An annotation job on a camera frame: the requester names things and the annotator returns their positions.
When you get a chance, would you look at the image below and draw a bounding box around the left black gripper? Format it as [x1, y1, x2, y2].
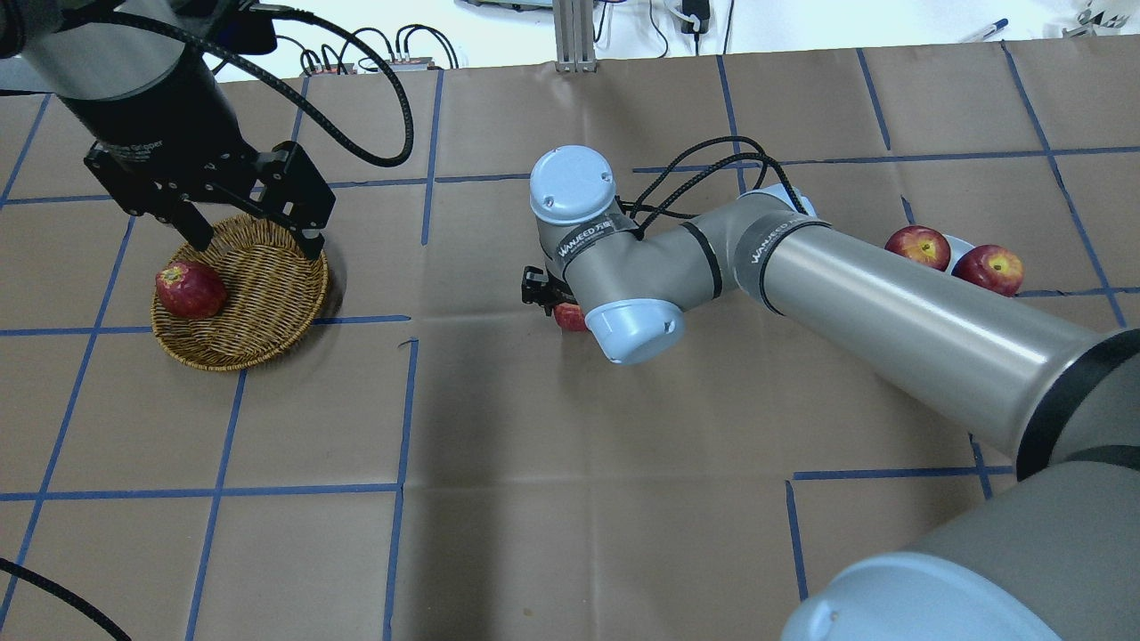
[83, 52, 337, 260]

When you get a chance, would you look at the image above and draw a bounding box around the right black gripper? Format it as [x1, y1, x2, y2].
[521, 266, 571, 317]

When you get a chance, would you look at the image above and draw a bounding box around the yellow-red apple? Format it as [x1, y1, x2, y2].
[552, 303, 588, 332]

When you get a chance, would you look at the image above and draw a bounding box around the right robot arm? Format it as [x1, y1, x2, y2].
[524, 145, 1139, 640]

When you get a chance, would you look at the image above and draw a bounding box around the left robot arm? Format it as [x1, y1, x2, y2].
[3, 1, 335, 260]

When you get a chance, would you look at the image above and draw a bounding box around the wicker basket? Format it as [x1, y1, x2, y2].
[150, 214, 331, 370]

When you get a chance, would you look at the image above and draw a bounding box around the dark red basket apple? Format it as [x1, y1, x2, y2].
[155, 261, 229, 321]

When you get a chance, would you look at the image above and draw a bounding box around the plate apple one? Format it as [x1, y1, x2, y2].
[884, 224, 952, 271]

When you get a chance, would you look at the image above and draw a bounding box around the white plate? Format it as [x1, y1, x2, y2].
[944, 234, 974, 273]

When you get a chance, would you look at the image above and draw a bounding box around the plate apple two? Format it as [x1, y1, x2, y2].
[951, 244, 1025, 297]

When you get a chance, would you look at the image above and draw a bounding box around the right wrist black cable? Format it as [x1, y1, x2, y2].
[619, 135, 807, 243]

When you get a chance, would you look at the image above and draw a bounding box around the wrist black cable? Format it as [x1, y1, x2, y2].
[52, 0, 416, 168]
[619, 135, 807, 243]

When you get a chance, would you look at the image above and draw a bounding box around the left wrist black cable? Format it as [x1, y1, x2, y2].
[52, 0, 416, 168]

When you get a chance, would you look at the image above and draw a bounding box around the aluminium frame post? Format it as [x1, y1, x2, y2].
[552, 0, 599, 73]

